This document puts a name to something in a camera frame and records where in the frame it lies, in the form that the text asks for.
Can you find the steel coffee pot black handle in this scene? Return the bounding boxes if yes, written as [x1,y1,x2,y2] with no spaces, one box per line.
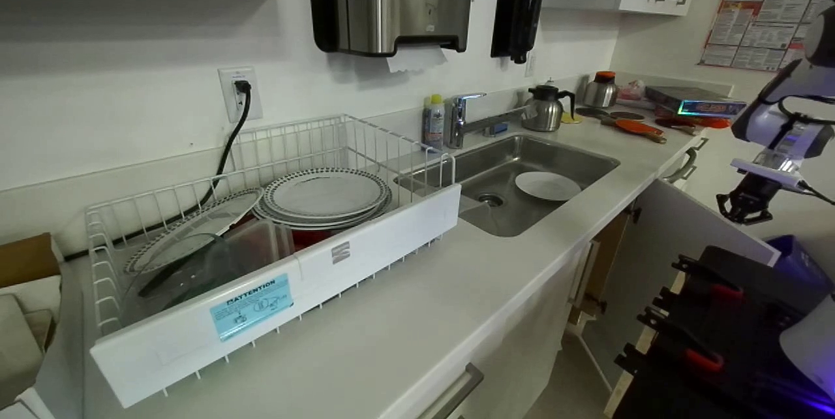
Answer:
[521,84,577,133]

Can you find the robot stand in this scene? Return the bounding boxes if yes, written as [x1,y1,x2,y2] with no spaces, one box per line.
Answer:
[612,245,835,419]

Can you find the spray can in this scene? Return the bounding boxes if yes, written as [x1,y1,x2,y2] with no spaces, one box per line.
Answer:
[422,93,446,151]

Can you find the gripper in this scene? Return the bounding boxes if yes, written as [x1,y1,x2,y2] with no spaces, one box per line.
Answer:
[716,172,783,225]

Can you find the white cabinet door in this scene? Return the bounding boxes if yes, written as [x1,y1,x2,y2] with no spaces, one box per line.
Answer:
[450,241,600,419]
[579,178,781,395]

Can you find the wall poster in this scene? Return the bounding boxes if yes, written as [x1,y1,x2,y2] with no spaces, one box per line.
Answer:
[697,0,835,73]

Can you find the flat dark box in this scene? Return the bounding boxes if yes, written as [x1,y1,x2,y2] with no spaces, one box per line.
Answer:
[644,85,747,120]

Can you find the red table tennis paddle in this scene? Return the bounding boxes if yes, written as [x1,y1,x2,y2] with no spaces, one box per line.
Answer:
[655,115,732,137]

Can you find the pink bag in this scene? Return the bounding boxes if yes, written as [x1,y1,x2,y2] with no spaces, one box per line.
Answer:
[618,79,647,110]

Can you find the white wire dish rack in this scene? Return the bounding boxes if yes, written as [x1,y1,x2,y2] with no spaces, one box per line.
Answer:
[84,114,463,409]

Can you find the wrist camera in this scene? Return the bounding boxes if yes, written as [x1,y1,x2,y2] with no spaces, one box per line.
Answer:
[730,157,810,192]

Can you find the black clamp with red handle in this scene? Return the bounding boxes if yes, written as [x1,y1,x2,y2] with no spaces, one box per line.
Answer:
[671,255,746,303]
[635,305,726,371]

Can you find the blue bin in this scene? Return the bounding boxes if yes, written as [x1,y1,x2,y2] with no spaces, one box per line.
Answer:
[766,234,834,290]

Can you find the stack of patterned plates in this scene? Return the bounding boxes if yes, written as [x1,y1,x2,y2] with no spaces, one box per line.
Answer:
[252,167,394,231]

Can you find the white paper towel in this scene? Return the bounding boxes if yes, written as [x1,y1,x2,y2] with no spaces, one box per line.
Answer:
[386,45,449,74]

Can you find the chrome tap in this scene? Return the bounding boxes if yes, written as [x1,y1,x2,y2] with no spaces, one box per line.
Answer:
[448,93,530,149]

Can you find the black cable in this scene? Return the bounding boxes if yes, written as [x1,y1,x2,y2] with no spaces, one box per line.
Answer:
[64,80,253,262]

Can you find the orange table tennis paddle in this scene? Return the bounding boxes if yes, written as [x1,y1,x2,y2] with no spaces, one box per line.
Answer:
[600,117,668,145]

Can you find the white wall socket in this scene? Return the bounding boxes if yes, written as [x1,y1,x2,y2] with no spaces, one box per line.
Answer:
[217,66,264,124]

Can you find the steel pot orange lid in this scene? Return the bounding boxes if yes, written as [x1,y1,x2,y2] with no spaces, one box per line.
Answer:
[582,70,620,109]

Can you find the patterned plate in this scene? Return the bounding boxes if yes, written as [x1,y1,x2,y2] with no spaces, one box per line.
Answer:
[123,187,264,275]

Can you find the steel sink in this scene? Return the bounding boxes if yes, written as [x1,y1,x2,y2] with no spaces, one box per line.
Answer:
[394,134,621,238]

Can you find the black soap dispenser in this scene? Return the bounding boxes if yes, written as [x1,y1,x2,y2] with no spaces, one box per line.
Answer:
[490,0,545,65]

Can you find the white plate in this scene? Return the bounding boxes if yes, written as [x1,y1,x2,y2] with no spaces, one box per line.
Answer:
[515,171,582,202]

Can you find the steel paper towel dispenser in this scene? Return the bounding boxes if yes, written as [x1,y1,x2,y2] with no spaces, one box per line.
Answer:
[309,0,476,58]

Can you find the clear glass lid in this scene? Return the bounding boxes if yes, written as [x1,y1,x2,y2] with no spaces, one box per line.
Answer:
[120,219,296,323]

